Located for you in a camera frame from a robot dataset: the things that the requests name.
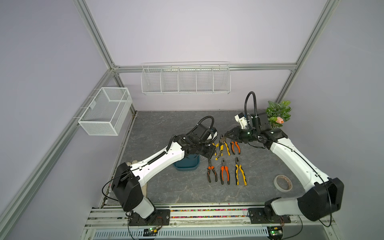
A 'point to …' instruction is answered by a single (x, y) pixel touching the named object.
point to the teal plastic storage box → (189, 163)
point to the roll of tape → (280, 188)
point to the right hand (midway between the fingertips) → (225, 134)
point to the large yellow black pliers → (226, 144)
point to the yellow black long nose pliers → (221, 143)
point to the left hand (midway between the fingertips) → (214, 152)
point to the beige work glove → (144, 188)
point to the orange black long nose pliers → (209, 169)
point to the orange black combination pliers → (222, 171)
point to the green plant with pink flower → (278, 113)
